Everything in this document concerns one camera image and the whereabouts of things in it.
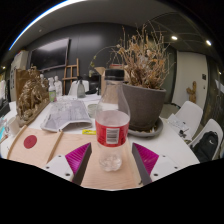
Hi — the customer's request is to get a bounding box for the long ceiling light strip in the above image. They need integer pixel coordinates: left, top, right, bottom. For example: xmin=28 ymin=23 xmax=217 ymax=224
xmin=8 ymin=0 xmax=88 ymax=51

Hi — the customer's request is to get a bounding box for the dried plant in grey pot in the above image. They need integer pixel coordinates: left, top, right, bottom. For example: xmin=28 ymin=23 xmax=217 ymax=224
xmin=89 ymin=23 xmax=174 ymax=133

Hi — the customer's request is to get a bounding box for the wooden cactus figure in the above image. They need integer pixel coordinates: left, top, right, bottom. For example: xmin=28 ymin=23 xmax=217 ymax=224
xmin=185 ymin=80 xmax=198 ymax=104

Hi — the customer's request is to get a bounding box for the small glass jar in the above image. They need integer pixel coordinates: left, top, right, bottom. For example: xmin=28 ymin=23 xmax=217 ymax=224
xmin=87 ymin=103 xmax=99 ymax=118

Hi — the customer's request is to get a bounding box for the small yellow label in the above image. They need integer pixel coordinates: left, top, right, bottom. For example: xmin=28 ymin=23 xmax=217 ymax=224
xmin=82 ymin=129 xmax=97 ymax=136

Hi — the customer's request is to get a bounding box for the dark spray bottle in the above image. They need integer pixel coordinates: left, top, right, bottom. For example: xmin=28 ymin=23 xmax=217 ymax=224
xmin=76 ymin=75 xmax=87 ymax=99

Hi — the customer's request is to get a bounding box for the black wall screen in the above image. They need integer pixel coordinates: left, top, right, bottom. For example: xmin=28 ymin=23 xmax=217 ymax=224
xmin=29 ymin=37 xmax=71 ymax=72

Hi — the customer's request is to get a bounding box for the grey plant saucer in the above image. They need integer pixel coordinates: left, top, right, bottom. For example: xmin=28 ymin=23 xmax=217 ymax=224
xmin=128 ymin=117 xmax=165 ymax=139

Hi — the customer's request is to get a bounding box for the green-label white spray bottle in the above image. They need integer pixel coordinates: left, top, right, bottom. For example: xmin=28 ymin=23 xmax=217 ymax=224
xmin=47 ymin=77 xmax=58 ymax=103

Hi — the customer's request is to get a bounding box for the white printed paper sheet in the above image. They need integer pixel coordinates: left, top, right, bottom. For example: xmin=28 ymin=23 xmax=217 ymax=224
xmin=166 ymin=113 xmax=193 ymax=141

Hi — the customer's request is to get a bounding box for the open grey printed magazine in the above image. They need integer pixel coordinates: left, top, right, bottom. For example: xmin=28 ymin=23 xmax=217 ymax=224
xmin=40 ymin=99 xmax=93 ymax=133

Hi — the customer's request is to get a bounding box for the white chair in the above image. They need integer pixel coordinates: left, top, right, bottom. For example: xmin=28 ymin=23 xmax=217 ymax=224
xmin=174 ymin=100 xmax=204 ymax=138
xmin=188 ymin=118 xmax=224 ymax=164
xmin=68 ymin=79 xmax=90 ymax=97

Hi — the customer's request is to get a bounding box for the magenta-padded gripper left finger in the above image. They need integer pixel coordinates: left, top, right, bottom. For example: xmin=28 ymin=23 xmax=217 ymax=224
xmin=43 ymin=142 xmax=93 ymax=186

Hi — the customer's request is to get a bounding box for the flat round red coaster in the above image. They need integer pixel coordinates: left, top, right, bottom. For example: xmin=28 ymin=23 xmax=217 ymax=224
xmin=23 ymin=134 xmax=38 ymax=150

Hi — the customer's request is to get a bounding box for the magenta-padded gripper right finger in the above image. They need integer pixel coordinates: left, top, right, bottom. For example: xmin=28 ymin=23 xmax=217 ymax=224
xmin=131 ymin=142 xmax=183 ymax=186

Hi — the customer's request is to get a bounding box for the black backpack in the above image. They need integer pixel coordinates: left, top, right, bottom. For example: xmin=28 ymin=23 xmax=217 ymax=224
xmin=193 ymin=130 xmax=219 ymax=163

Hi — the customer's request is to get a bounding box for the light plywood board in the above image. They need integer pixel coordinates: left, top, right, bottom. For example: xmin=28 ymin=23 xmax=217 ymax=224
xmin=6 ymin=124 xmax=143 ymax=191

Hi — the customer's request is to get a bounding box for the wooden easel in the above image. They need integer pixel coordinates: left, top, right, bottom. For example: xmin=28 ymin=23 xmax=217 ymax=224
xmin=62 ymin=58 xmax=81 ymax=95

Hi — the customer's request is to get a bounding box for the clear red-label drink bottle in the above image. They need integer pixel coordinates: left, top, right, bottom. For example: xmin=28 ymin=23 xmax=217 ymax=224
xmin=94 ymin=68 xmax=131 ymax=173

